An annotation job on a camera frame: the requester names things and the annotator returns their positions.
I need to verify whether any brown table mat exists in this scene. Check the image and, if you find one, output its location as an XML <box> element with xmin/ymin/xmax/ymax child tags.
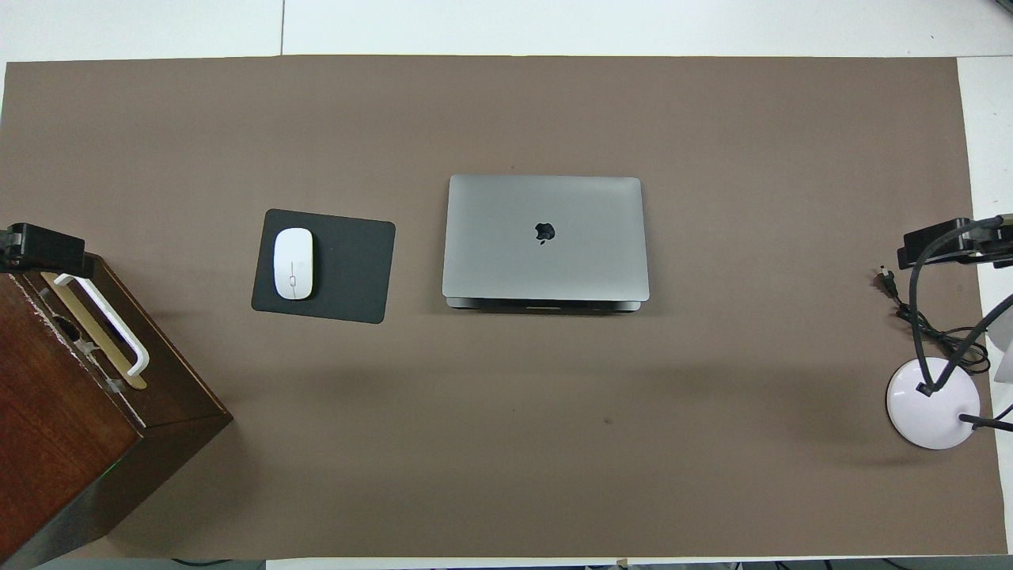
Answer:
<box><xmin>0</xmin><ymin>54</ymin><xmax>1007</xmax><ymax>559</ymax></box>

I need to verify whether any black mouse pad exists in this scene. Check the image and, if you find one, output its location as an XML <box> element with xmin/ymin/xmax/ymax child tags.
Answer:
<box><xmin>251</xmin><ymin>208</ymin><xmax>396</xmax><ymax>325</ymax></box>

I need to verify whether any brass handle plate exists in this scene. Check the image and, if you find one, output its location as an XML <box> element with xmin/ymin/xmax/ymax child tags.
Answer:
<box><xmin>40</xmin><ymin>271</ymin><xmax>148</xmax><ymax>391</ymax></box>

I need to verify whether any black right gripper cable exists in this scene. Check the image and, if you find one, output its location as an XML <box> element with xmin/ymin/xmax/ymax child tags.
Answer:
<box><xmin>909</xmin><ymin>212</ymin><xmax>1013</xmax><ymax>397</ymax></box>

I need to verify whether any white box handle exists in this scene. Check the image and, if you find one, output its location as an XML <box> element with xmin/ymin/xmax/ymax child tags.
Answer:
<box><xmin>53</xmin><ymin>273</ymin><xmax>150</xmax><ymax>377</ymax></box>

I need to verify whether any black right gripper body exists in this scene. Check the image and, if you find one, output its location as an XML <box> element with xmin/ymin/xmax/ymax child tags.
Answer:
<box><xmin>977</xmin><ymin>226</ymin><xmax>1013</xmax><ymax>266</ymax></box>

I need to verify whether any white computer mouse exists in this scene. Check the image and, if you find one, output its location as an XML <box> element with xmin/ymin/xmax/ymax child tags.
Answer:
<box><xmin>273</xmin><ymin>227</ymin><xmax>315</xmax><ymax>301</ymax></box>

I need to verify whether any black lamp power cable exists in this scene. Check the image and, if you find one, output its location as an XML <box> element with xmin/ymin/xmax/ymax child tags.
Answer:
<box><xmin>873</xmin><ymin>267</ymin><xmax>992</xmax><ymax>374</ymax></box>

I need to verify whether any dark wooden box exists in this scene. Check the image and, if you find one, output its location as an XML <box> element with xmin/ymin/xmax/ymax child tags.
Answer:
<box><xmin>0</xmin><ymin>252</ymin><xmax>234</xmax><ymax>570</ymax></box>

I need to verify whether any white desk lamp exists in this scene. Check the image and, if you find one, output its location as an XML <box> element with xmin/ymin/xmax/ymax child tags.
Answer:
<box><xmin>886</xmin><ymin>325</ymin><xmax>1013</xmax><ymax>450</ymax></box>

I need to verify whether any grey laptop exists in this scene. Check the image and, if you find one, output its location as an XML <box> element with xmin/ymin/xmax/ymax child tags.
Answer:
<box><xmin>442</xmin><ymin>174</ymin><xmax>651</xmax><ymax>314</ymax></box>

